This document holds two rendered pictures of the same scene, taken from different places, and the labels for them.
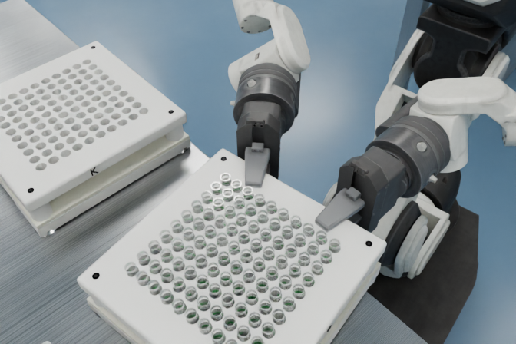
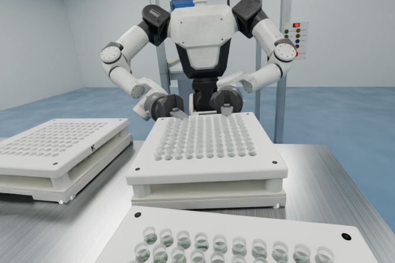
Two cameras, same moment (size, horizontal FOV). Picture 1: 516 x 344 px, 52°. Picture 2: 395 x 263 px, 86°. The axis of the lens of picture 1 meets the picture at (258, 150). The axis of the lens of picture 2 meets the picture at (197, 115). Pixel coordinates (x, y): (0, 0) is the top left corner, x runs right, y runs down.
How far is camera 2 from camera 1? 0.41 m
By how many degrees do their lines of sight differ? 39
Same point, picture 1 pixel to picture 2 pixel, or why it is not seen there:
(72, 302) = (116, 216)
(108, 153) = (98, 138)
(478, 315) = not seen: hidden behind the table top
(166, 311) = (194, 160)
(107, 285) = (149, 168)
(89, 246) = (106, 191)
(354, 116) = not seen: hidden behind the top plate
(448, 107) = (231, 80)
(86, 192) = (89, 167)
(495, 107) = (245, 75)
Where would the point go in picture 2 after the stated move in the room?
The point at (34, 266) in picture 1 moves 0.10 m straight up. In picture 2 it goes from (72, 216) to (53, 164)
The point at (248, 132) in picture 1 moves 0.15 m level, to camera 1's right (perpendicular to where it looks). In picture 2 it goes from (169, 102) to (213, 91)
